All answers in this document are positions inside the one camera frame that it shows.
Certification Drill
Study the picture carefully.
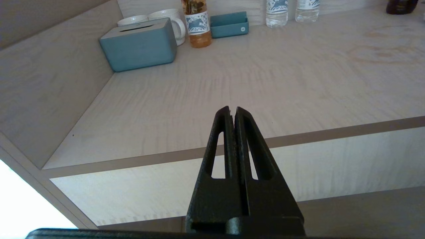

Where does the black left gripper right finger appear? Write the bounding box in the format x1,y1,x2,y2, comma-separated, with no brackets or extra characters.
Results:
234,107,305,220

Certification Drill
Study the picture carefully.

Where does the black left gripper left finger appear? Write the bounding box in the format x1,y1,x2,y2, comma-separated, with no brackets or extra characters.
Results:
185,106,249,230

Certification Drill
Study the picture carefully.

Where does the blue-grey tissue box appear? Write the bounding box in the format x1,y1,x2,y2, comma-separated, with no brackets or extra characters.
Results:
99,18,177,73

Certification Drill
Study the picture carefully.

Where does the amber tea bottle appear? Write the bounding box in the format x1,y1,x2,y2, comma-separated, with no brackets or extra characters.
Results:
181,0,212,48

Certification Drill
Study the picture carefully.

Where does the small teal tray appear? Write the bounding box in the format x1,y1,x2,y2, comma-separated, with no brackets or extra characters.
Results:
210,11,249,39

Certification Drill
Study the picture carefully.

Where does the white ceramic mug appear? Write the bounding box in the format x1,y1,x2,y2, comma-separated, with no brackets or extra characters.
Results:
117,15,149,27
148,9,186,46

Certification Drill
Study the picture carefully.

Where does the clear water bottle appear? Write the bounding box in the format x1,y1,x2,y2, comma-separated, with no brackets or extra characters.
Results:
265,0,289,28
295,0,320,23

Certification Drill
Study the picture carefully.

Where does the dark drink bottle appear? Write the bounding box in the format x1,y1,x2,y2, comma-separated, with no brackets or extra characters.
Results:
386,0,419,15

